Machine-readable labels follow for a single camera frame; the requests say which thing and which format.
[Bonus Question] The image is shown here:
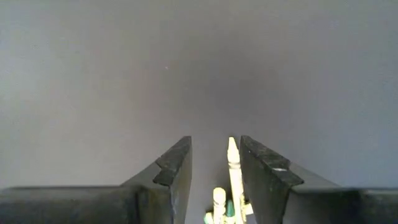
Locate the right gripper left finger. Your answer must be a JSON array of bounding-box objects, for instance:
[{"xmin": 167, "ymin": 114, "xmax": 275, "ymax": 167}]
[{"xmin": 0, "ymin": 135, "xmax": 193, "ymax": 224}]

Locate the crayon pile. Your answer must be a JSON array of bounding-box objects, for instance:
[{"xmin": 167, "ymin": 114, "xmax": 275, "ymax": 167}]
[{"xmin": 213, "ymin": 186, "xmax": 227, "ymax": 224}]

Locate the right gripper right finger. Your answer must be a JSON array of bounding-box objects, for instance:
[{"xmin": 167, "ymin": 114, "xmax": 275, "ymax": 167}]
[{"xmin": 239, "ymin": 134, "xmax": 398, "ymax": 224}]

